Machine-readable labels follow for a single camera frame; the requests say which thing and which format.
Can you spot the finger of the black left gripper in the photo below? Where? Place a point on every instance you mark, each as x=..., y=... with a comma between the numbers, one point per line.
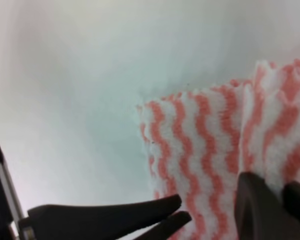
x=107, y=222
x=166, y=228

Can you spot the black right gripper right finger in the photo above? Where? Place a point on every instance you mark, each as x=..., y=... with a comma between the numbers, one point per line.
x=291, y=199

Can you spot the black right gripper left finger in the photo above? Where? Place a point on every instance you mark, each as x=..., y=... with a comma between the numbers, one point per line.
x=259, y=214

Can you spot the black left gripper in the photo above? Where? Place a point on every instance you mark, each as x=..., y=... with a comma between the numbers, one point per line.
x=10, y=209

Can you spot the pink white wavy striped towel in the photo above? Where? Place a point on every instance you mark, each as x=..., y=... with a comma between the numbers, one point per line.
x=198, y=142

